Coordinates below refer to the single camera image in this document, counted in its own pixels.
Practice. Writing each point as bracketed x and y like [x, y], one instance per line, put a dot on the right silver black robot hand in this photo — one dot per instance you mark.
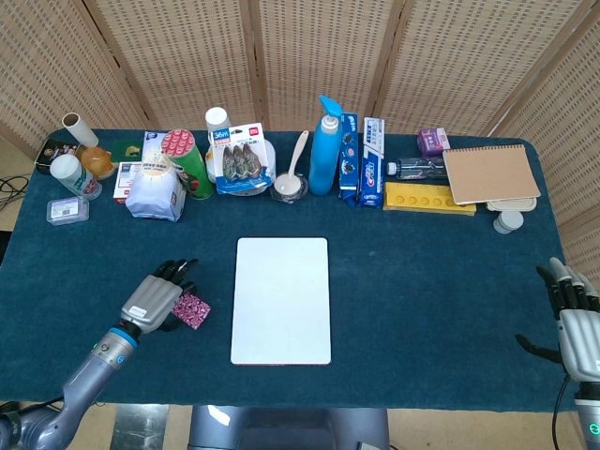
[579, 337]

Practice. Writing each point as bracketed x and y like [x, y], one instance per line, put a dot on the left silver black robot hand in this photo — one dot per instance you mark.
[150, 300]

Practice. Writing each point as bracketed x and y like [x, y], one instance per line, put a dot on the pink patterned packet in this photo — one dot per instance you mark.
[194, 311]

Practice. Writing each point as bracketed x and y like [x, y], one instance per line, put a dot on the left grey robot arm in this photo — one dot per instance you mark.
[84, 375]

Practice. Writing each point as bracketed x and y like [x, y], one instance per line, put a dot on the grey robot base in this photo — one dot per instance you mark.
[281, 429]

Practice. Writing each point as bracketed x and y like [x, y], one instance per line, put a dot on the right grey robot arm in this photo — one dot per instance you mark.
[589, 417]

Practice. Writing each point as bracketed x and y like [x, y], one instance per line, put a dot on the white rectangular board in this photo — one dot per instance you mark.
[281, 300]

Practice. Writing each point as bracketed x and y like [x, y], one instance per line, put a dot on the white paper bag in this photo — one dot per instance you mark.
[154, 192]

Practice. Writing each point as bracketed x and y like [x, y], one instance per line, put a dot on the small clear plastic box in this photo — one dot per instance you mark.
[68, 211]

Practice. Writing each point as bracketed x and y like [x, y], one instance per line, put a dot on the white and red small box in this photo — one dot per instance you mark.
[123, 180]

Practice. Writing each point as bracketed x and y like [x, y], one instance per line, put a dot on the green chips can red lid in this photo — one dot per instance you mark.
[192, 173]

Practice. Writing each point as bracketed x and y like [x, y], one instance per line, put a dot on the small white jar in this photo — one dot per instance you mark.
[508, 222]

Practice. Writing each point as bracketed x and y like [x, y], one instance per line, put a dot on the white bottle with green label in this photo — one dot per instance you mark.
[75, 175]

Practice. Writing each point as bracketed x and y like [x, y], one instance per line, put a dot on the amber glass jar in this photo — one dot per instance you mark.
[97, 161]

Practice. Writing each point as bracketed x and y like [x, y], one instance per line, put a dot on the beige lidded container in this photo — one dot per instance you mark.
[511, 205]

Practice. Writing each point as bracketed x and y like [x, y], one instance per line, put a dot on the blue and white pouch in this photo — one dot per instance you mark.
[151, 139]

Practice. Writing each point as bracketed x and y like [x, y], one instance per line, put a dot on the dark blue tablecloth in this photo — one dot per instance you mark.
[422, 304]

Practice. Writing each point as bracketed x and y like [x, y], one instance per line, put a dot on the correction tape blister pack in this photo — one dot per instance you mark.
[241, 159]

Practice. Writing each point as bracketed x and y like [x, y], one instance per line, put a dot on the black tin box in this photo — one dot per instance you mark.
[51, 152]

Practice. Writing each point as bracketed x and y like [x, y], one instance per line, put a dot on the white plastic spoon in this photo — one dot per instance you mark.
[287, 184]

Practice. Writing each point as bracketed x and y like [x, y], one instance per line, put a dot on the cardboard tube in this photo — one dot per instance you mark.
[82, 131]

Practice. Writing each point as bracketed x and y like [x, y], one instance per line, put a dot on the kraft spiral notebook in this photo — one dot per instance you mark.
[492, 173]

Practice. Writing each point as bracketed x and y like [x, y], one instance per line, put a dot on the white capped clear bottle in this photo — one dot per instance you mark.
[217, 119]

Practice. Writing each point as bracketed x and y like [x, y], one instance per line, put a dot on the yellow ruler block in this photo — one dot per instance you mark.
[422, 199]

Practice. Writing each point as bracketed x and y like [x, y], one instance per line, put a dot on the blue pump bottle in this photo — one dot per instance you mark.
[323, 159]

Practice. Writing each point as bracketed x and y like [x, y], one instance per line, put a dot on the blue cookie box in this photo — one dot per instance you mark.
[348, 187]

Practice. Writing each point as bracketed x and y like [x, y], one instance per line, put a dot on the black tube with white cap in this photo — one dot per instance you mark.
[417, 169]

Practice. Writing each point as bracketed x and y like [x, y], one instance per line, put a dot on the purple small box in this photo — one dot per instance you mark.
[433, 142]

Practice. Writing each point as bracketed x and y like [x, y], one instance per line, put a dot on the blue white toothpaste box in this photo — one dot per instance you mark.
[370, 178]

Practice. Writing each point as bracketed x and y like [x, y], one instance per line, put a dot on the woven folding screen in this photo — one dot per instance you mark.
[328, 56]

